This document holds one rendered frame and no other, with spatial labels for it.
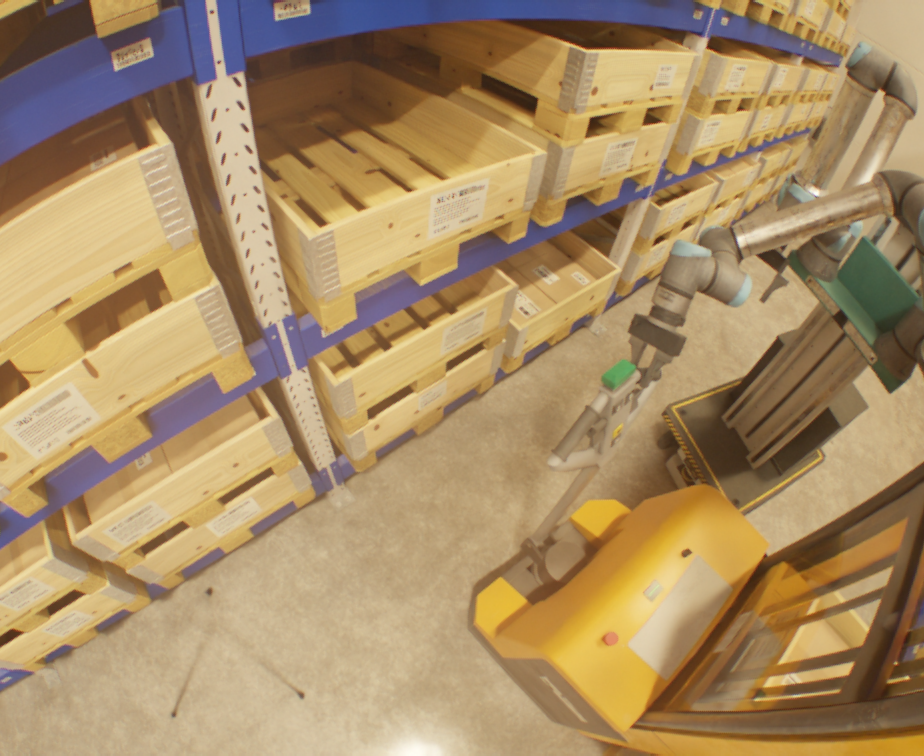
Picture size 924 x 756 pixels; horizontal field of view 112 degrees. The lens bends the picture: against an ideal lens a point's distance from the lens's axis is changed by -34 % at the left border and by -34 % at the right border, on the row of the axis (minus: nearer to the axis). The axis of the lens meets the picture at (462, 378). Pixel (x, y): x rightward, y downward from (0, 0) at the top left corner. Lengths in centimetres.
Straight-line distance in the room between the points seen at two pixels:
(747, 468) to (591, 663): 156
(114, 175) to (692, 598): 172
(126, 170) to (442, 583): 196
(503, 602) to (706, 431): 138
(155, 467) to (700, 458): 234
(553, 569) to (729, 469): 113
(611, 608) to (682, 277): 90
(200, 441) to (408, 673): 129
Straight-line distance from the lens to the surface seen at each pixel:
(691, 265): 109
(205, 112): 97
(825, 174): 183
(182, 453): 163
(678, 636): 148
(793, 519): 316
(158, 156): 90
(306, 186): 169
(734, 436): 267
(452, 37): 193
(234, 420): 162
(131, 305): 146
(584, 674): 136
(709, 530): 162
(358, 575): 224
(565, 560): 187
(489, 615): 185
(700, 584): 154
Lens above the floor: 218
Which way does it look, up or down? 54 degrees down
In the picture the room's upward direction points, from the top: 8 degrees clockwise
